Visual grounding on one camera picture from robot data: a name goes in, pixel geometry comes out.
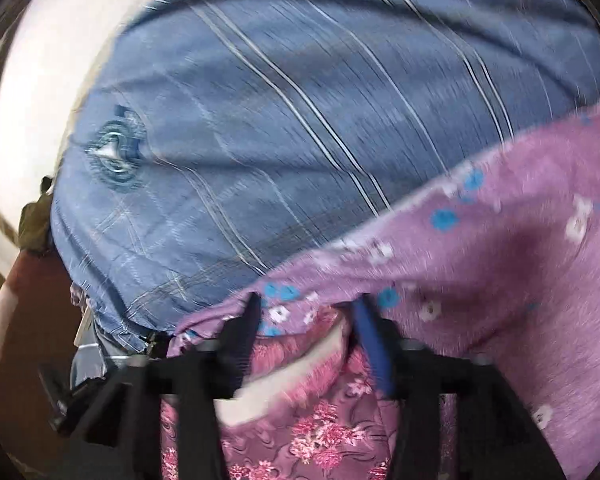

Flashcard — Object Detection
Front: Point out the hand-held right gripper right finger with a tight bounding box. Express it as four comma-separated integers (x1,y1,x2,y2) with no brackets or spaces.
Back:
351,296,567,480

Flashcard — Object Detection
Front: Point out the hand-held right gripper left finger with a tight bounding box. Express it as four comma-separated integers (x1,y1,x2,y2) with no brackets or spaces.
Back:
55,292,262,480

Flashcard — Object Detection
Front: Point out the purple flowered bed sheet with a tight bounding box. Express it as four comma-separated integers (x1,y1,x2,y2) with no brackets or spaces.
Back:
172,100,600,480

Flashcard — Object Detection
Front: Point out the olive green cloth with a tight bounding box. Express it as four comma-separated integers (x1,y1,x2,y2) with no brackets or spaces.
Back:
17,176,57,257

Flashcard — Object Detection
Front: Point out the purple floral fleece garment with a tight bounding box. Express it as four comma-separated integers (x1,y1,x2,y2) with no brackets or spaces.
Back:
160,305,453,480

